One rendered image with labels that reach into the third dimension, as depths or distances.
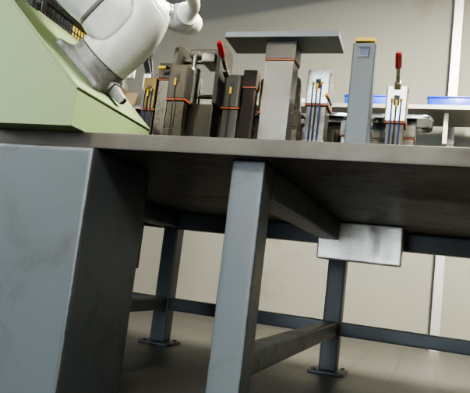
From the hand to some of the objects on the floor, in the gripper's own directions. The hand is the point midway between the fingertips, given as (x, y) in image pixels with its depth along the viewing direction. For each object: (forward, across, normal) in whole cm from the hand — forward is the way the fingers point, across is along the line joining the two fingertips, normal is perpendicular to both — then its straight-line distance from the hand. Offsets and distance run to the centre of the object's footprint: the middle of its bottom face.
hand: (138, 81), depth 240 cm
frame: (+113, -7, -37) cm, 119 cm away
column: (+113, -74, -25) cm, 137 cm away
